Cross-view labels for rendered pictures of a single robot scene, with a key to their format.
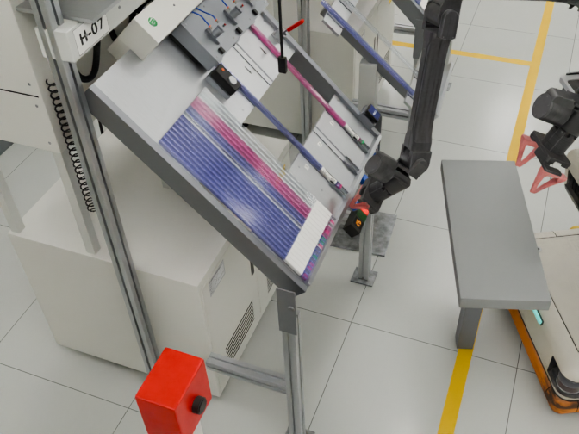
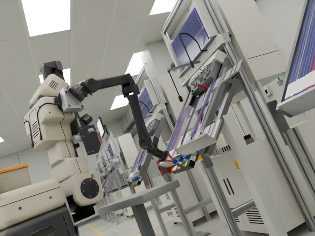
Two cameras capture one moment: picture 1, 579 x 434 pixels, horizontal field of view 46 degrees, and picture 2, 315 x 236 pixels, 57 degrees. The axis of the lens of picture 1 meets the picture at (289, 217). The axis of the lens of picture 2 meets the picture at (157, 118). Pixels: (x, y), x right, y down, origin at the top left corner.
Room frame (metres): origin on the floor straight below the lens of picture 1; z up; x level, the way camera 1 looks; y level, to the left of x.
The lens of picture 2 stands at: (2.91, -1.61, 0.67)
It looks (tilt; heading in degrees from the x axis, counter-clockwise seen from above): 10 degrees up; 135
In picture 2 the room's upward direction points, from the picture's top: 22 degrees counter-clockwise
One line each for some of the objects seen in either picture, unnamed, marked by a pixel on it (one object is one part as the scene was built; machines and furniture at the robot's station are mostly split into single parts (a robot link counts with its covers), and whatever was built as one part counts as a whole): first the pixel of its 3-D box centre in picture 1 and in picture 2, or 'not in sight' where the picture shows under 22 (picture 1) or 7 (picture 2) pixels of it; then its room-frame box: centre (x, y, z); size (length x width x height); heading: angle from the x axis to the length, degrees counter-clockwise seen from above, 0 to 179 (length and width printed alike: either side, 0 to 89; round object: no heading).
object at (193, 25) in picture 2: not in sight; (194, 40); (1.71, 0.28, 1.52); 0.51 x 0.13 x 0.27; 157
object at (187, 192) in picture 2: not in sight; (169, 169); (0.31, 0.82, 0.66); 1.01 x 0.73 x 1.31; 67
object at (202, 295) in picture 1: (172, 250); (267, 180); (1.70, 0.42, 0.31); 0.70 x 0.65 x 0.62; 157
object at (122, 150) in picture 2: not in sight; (125, 172); (-2.62, 2.27, 0.95); 1.36 x 0.82 x 1.90; 67
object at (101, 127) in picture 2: not in sight; (102, 127); (-2.68, 2.14, 2.10); 0.58 x 0.14 x 0.41; 157
